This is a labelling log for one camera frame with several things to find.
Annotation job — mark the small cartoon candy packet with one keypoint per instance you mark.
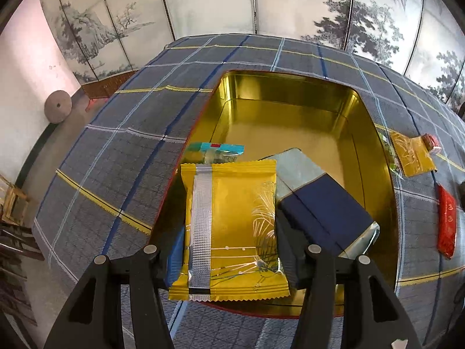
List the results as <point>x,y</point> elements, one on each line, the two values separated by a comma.
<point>391,160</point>

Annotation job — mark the red tin box gold inside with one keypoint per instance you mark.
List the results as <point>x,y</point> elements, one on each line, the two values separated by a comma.
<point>290,123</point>

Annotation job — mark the pink snack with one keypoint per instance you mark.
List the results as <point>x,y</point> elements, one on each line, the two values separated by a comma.
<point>431,142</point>

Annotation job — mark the bamboo folding chair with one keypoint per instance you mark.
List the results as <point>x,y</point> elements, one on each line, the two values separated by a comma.
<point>14,200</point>

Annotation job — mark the red foil snack packet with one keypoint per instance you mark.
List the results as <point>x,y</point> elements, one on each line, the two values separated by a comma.
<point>446,221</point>

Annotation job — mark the woven wicker fence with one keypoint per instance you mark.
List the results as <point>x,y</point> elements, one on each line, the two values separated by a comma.
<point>105,86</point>

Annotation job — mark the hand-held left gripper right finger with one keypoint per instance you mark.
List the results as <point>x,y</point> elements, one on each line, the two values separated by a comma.
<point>290,261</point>

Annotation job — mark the teal candy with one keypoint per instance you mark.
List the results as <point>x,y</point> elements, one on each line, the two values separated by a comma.
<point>218,149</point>

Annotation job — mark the red plastic foot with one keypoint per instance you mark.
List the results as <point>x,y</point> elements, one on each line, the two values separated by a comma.
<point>90,105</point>

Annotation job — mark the round stone disc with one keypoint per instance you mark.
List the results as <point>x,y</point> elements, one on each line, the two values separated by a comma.
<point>58,107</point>

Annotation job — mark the navy and silver packet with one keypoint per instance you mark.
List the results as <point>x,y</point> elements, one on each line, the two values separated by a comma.
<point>319,203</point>

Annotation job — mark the stack of dark wooden chairs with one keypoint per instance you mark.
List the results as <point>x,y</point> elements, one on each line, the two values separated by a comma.
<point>16,261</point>

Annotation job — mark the gold foil snack packet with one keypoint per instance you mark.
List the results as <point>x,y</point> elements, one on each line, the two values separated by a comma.
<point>412,154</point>
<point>232,225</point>

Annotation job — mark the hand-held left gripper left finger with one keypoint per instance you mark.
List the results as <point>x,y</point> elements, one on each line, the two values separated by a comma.
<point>174,261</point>

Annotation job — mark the ink landscape folding screen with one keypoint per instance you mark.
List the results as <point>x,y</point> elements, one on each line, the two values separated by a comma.
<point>218,0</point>

